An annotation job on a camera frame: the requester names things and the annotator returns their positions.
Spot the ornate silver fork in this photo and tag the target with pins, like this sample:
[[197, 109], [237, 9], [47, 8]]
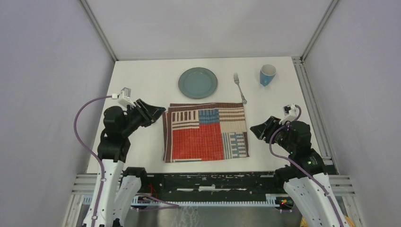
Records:
[[237, 82]]

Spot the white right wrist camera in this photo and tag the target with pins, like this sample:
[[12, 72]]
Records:
[[291, 113]]

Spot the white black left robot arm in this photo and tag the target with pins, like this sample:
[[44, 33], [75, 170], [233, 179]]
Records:
[[116, 186]]

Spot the striped patchwork placemat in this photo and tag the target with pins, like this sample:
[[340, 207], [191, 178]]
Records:
[[204, 132]]

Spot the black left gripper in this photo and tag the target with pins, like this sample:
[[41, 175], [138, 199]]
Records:
[[149, 113]]

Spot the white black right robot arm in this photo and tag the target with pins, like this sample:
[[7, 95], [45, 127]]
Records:
[[305, 179]]

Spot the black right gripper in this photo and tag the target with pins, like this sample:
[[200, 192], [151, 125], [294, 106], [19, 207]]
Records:
[[266, 128]]

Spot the teal ceramic plate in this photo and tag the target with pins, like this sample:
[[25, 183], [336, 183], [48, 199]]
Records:
[[198, 83]]

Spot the white slotted cable duct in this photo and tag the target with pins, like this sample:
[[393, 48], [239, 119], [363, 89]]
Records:
[[269, 202]]

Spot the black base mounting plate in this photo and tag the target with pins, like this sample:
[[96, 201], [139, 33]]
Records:
[[212, 187]]

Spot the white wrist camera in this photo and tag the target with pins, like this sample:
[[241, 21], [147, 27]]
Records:
[[124, 97], [291, 113]]

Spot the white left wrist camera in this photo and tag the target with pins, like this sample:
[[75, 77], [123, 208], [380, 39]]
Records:
[[124, 97]]

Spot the blue ceramic mug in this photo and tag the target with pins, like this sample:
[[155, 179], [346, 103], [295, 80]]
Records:
[[267, 74]]

